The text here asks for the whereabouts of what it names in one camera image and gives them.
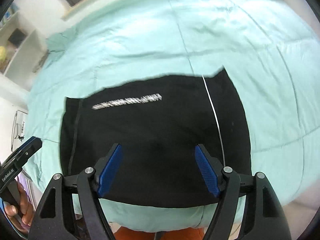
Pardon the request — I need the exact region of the light green quilted comforter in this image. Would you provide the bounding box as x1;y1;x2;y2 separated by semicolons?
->
23;0;320;234

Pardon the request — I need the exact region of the person's left hand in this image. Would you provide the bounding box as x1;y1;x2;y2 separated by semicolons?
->
4;182;34;233

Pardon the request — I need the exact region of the black hooded jacket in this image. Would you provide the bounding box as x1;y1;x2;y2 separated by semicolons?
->
60;69;251;208

